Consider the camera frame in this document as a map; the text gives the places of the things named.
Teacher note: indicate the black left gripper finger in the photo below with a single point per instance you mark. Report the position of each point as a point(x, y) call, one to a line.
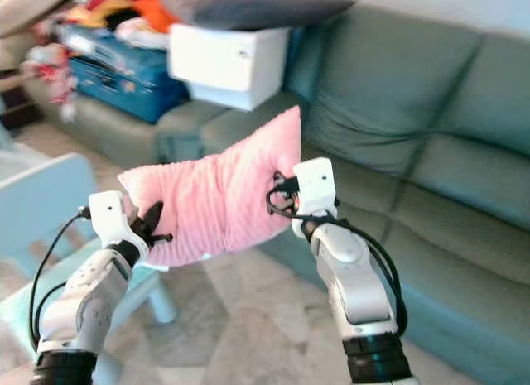
point(154, 214)
point(164, 236)

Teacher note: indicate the pink dotted pillow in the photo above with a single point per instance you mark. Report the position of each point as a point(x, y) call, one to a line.
point(215, 194)

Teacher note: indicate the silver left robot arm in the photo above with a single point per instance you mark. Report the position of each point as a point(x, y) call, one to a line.
point(87, 298)

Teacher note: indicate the grey-green leather sofa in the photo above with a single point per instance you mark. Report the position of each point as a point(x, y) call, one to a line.
point(422, 112)

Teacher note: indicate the dark grey pillow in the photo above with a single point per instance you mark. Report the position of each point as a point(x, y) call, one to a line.
point(257, 6)

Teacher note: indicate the light blue kids chair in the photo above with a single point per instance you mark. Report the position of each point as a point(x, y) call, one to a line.
point(41, 203)

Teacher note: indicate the blue storage case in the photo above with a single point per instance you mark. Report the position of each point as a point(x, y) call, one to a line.
point(124, 91)

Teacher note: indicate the white box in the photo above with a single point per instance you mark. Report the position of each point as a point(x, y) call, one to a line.
point(228, 66)

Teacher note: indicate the red and white cloth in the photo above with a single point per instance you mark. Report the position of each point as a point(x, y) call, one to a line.
point(54, 79)

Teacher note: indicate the colourful clothes pile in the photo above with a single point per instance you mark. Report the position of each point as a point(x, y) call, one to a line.
point(112, 4)

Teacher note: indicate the beige cushion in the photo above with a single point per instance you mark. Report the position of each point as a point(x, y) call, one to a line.
point(25, 8)

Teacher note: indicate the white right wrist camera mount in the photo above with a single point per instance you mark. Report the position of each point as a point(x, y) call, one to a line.
point(316, 182)

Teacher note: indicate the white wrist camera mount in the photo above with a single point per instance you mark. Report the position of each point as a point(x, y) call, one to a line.
point(108, 213)
point(316, 182)

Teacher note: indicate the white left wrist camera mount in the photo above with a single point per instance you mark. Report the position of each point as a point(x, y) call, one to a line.
point(108, 213)

